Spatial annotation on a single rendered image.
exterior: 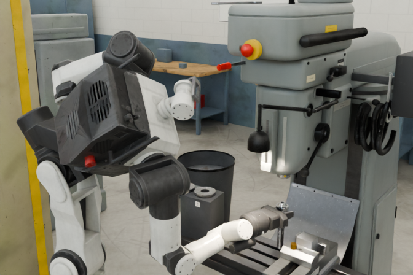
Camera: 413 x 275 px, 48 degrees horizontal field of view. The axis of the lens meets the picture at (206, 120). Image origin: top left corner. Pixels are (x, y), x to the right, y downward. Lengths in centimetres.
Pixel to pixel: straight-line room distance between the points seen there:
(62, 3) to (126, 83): 741
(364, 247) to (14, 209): 199
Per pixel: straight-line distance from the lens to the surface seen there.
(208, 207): 188
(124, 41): 144
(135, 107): 129
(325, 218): 209
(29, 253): 323
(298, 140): 157
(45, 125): 156
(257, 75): 154
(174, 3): 762
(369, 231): 214
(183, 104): 130
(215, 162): 400
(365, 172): 201
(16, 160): 297
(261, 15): 140
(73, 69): 155
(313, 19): 145
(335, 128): 175
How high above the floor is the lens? 192
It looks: 15 degrees down
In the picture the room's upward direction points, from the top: straight up
